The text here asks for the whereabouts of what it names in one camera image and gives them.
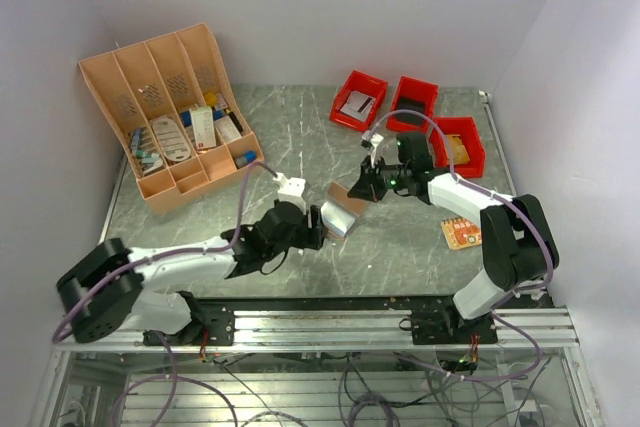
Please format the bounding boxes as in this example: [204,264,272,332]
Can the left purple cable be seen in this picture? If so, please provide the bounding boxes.
[52,161,281,343]

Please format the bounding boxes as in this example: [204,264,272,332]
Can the white red box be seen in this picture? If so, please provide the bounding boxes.
[189,106,217,150]

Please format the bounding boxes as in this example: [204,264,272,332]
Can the red bin with black cards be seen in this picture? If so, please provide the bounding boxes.
[386,76,439,133]

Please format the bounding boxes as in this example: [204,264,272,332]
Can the white oval remote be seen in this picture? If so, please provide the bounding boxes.
[150,116,191,163]

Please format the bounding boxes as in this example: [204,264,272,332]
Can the black cards stack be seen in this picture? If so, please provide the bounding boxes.
[394,96,426,128]

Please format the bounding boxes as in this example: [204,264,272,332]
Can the orange desk organizer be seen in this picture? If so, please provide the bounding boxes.
[79,23,264,214]

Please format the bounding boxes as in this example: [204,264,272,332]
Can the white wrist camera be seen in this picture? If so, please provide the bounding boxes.
[361,130,384,160]
[274,172,307,213]

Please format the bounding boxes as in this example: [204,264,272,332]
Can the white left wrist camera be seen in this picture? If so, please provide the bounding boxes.
[274,172,307,213]

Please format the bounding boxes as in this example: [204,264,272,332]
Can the pens bundle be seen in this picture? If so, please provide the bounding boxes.
[130,127,164,177]

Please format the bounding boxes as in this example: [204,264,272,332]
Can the orange spiral notebook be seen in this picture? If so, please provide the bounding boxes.
[441,217,482,251]

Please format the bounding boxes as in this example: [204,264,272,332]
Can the blue capped bottle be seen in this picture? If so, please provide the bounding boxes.
[234,150,257,169]

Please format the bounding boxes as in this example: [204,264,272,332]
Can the aluminium rail frame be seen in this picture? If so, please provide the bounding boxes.
[31,308,604,426]

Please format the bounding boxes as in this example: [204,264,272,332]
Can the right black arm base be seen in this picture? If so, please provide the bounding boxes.
[398,307,498,346]

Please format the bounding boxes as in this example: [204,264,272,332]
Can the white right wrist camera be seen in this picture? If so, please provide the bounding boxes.
[361,130,384,160]

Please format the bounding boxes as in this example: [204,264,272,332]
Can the loose cables under table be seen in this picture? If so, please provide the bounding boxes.
[109,341,551,427]

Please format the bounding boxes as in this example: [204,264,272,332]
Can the white cards stack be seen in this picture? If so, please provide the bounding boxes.
[340,91,375,122]

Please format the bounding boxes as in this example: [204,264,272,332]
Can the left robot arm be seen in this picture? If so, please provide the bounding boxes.
[52,201,327,344]

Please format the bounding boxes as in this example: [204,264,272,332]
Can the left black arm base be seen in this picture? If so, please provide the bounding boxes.
[142,306,235,347]

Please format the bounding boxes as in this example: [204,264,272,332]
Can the red bin with gold cards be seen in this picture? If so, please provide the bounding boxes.
[434,117,486,179]

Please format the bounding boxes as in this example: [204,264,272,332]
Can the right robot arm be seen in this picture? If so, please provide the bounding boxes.
[347,131,559,343]

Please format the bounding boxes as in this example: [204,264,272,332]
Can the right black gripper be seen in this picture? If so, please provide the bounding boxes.
[348,153,411,203]

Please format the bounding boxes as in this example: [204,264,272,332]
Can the red bin with white cards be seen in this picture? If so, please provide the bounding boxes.
[329,70,388,132]

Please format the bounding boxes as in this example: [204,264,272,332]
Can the white small box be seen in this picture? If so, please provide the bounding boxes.
[214,116,242,143]

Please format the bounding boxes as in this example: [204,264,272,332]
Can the yellow small item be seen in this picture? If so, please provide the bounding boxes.
[203,92,222,108]

